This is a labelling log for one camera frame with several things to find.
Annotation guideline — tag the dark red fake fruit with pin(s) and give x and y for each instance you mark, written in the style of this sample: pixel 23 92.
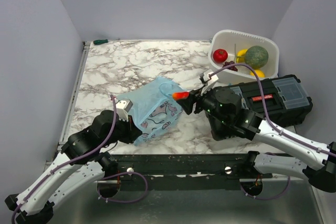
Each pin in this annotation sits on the dark red fake fruit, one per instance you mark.
pixel 230 65

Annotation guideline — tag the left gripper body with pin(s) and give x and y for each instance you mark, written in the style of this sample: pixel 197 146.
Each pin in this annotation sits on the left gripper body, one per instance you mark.
pixel 124 131

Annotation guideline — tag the green handled screwdriver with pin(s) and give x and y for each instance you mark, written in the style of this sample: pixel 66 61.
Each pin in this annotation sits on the green handled screwdriver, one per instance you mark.
pixel 104 41

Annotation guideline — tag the white plastic tub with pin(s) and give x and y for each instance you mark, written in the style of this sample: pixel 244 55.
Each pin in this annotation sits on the white plastic tub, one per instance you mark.
pixel 233 48

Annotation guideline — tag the orange red fake pepper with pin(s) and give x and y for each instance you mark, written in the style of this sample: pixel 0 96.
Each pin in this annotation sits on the orange red fake pepper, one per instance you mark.
pixel 180 95

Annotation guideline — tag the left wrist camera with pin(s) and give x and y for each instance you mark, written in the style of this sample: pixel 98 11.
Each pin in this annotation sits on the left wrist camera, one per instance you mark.
pixel 123 108

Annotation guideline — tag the red fake tomato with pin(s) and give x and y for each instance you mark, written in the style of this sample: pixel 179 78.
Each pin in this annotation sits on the red fake tomato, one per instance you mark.
pixel 220 55

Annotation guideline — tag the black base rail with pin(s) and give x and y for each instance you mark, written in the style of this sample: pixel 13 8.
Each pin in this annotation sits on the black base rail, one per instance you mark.
pixel 181 172

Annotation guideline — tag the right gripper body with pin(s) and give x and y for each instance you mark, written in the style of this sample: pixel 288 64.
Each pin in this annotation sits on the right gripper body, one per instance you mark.
pixel 200 105

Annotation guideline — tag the green fake melon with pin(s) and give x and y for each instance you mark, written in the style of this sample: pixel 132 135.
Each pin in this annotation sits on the green fake melon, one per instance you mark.
pixel 256 57

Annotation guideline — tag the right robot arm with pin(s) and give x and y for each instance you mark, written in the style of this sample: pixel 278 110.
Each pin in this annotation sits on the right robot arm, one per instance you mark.
pixel 304 158

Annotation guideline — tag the blue plastic bag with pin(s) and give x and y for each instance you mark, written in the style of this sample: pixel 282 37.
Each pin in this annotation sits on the blue plastic bag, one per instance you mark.
pixel 154 110

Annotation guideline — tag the yellow fake banana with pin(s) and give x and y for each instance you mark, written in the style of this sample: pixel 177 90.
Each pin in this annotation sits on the yellow fake banana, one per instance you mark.
pixel 240 56

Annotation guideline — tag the yellow fake lemon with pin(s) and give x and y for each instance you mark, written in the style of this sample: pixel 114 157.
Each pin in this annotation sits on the yellow fake lemon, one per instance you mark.
pixel 258 73

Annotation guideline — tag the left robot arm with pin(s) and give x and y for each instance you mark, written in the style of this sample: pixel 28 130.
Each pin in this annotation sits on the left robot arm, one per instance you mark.
pixel 79 163

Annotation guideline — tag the black tool box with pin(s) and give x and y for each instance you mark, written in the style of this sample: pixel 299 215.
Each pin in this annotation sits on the black tool box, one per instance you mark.
pixel 288 103

